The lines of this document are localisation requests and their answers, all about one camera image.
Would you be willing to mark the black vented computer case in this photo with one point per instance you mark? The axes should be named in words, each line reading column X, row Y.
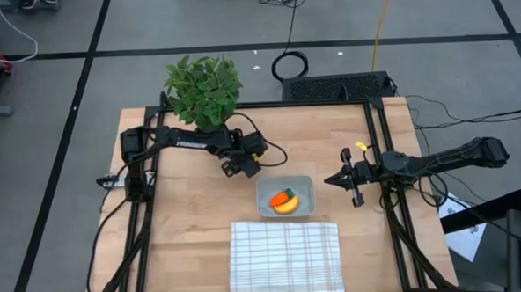
column 337, row 86

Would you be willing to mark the silver metal bracket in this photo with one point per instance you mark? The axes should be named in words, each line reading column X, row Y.
column 109, row 182

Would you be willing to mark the yellow toy banana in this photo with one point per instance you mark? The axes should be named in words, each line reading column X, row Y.
column 288, row 205

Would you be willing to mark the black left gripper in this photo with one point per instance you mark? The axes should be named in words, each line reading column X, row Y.
column 247, row 144

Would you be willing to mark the orange toy carrot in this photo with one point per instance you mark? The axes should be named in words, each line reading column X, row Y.
column 278, row 199

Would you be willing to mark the white plaid kitchen towel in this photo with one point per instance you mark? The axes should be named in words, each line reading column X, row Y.
column 285, row 259

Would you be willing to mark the black aluminium table frame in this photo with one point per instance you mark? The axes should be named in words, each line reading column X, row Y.
column 307, row 103

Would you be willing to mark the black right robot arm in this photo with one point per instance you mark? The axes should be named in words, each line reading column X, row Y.
column 446, row 160

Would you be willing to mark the white paper sheet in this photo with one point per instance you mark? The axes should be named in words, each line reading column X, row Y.
column 465, row 238

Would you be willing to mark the black camera mast post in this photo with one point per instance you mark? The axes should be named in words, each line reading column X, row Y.
column 483, row 211

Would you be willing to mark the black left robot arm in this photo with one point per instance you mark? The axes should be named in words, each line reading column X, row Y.
column 185, row 142

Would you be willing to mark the grey square tray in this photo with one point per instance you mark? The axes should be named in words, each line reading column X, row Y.
column 304, row 188

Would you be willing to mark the green potted artificial plant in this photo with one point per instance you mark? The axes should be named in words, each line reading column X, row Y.
column 203, row 93

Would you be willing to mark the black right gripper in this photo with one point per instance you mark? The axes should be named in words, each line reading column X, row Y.
column 367, row 171

